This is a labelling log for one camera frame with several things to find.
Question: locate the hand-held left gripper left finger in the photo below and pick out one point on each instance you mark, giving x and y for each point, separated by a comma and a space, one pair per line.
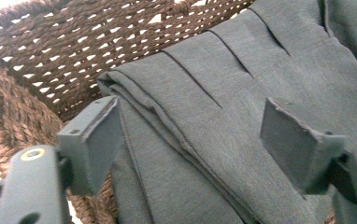
95, 146

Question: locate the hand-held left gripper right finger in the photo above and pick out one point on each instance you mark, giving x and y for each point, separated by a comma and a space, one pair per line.
295, 146

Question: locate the dark grey pleated skirt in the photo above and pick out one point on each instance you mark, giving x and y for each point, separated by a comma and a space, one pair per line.
229, 124

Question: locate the brown wicker basket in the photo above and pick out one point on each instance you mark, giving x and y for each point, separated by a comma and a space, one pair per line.
52, 62

